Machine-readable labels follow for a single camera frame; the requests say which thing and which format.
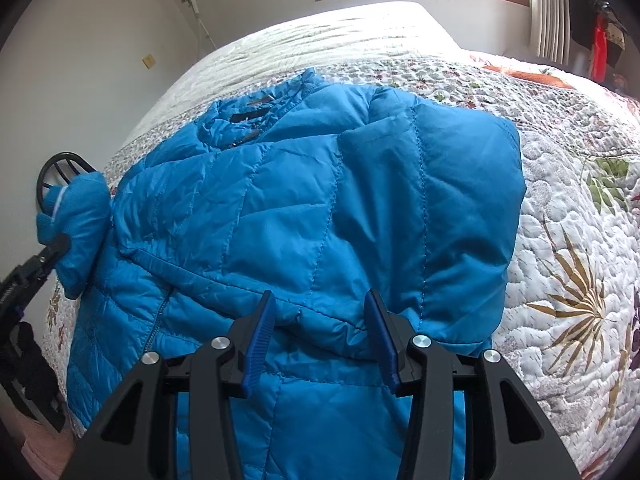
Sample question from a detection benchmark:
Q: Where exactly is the white pleated curtain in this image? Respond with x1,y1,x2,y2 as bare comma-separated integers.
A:
529,0,570,65

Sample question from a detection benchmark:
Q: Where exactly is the white wall mounted handset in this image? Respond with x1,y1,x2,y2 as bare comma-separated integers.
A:
181,0,217,50

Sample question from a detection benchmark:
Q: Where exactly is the pink cushion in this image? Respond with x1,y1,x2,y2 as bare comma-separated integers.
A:
15,412,75,480

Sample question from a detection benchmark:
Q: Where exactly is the blue puffer jacket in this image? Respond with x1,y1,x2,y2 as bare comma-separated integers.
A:
37,70,525,479

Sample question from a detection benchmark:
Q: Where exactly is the yellow wall socket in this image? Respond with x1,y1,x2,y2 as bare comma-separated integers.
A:
142,54,156,70

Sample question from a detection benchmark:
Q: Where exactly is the floral quilted bedspread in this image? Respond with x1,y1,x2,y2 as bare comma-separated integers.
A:
47,2,639,479

